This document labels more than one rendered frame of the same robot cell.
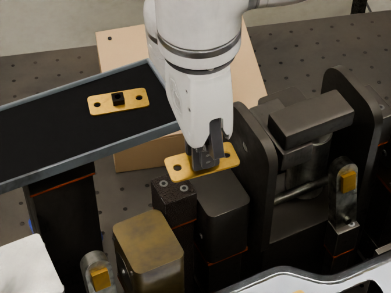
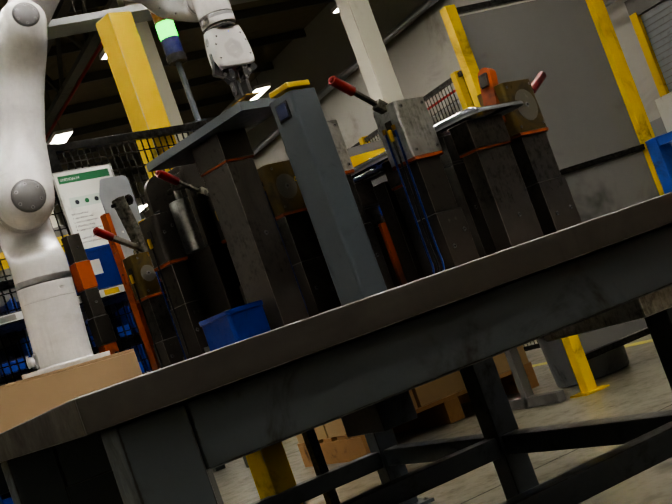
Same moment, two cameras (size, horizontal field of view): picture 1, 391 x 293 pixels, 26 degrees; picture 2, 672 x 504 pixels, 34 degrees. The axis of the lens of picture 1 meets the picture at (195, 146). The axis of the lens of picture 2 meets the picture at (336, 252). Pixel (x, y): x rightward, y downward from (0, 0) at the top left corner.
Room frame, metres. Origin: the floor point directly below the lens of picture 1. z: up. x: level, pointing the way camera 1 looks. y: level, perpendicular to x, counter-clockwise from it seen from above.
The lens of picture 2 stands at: (1.32, 2.48, 0.67)
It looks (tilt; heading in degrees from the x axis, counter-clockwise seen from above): 4 degrees up; 253
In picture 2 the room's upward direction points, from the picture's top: 20 degrees counter-clockwise
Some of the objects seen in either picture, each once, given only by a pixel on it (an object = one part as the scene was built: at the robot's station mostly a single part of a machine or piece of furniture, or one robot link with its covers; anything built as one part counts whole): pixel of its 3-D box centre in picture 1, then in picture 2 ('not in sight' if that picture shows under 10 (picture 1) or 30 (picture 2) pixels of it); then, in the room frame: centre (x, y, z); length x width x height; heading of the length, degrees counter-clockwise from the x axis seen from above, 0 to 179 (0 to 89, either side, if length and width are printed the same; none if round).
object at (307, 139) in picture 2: not in sight; (329, 200); (0.67, 0.44, 0.92); 0.08 x 0.08 x 0.44; 26
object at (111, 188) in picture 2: not in sight; (129, 230); (0.90, -0.81, 1.17); 0.12 x 0.01 x 0.34; 26
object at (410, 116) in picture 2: not in sight; (423, 191); (0.49, 0.46, 0.88); 0.12 x 0.07 x 0.36; 26
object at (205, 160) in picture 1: (208, 154); (248, 82); (0.62, -0.01, 1.30); 0.03 x 0.03 x 0.07; 18
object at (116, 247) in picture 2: not in sight; (133, 299); (0.97, -0.59, 0.95); 0.03 x 0.01 x 0.50; 116
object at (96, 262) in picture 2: not in sight; (77, 277); (1.08, -0.91, 1.09); 0.30 x 0.17 x 0.13; 25
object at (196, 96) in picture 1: (200, 79); (226, 47); (0.64, -0.01, 1.40); 0.10 x 0.07 x 0.11; 18
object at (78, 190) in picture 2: not in sight; (95, 213); (0.94, -1.11, 1.30); 0.23 x 0.02 x 0.31; 26
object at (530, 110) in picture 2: not in sight; (535, 163); (0.15, 0.29, 0.88); 0.14 x 0.09 x 0.36; 26
